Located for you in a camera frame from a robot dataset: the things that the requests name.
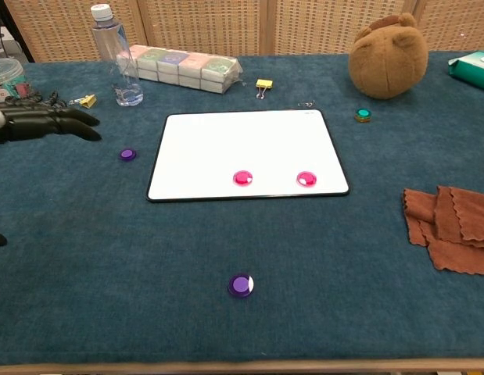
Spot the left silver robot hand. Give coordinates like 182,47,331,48
0,92,102,248

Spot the pink round magnet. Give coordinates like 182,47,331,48
296,170,317,188
232,170,254,188

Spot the grey striped knit glove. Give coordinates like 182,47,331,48
5,91,68,113

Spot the clear jar of binder clips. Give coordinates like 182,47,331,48
0,57,34,106

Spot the yellow binder clip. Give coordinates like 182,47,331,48
68,94,98,109
255,79,274,99

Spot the clear plastic water bottle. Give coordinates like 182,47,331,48
91,3,145,108

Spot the blue felt table mat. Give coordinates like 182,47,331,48
0,50,484,366

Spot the wrapped pack of tissue boxes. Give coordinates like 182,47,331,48
120,45,242,95

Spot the wicker folding screen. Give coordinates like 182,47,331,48
2,0,484,63

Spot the white magnetic board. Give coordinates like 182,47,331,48
146,109,350,203

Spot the brown plush bear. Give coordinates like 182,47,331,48
347,12,429,100

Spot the brown microfibre cloth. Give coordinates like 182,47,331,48
402,185,484,275

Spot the green wet wipes pack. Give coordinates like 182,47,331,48
447,50,484,94

